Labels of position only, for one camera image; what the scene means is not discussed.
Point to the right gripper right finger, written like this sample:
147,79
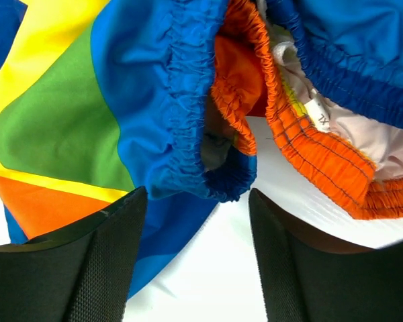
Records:
309,275

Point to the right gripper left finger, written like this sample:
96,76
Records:
80,272

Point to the rainbow striped shorts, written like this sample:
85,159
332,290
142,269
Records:
98,98

